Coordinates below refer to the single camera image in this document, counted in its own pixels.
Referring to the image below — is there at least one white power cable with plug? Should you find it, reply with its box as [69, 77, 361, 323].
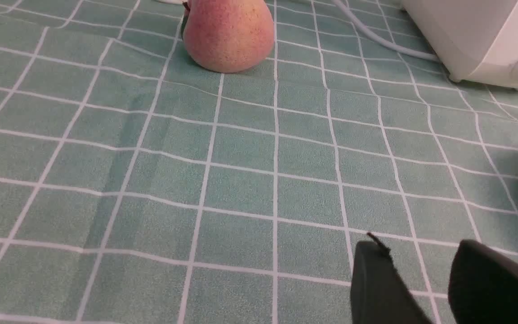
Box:
[331, 0, 442, 63]

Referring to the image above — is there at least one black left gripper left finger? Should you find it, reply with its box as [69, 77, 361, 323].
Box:
[351, 233, 432, 324]

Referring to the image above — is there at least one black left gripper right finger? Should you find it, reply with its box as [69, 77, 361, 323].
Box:
[448, 239, 518, 324]

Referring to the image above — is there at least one green checkered tablecloth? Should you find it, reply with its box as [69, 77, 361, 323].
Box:
[0, 0, 518, 324]

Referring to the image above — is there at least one pink peach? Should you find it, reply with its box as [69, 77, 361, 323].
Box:
[181, 0, 275, 73]

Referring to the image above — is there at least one white toaster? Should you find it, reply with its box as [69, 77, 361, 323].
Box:
[401, 0, 518, 90]

